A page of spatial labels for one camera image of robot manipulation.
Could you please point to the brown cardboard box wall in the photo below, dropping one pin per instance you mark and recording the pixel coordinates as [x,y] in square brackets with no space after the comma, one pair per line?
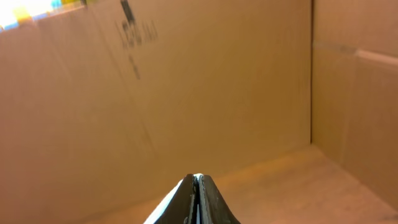
[290,106]

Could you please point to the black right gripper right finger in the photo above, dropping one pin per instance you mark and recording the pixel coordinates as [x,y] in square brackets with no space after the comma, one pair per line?
[213,208]

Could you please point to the light blue printed t-shirt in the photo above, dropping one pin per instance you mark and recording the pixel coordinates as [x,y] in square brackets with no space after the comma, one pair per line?
[168,199]

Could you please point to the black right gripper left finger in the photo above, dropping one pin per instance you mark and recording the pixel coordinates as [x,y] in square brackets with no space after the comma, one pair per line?
[180,205]

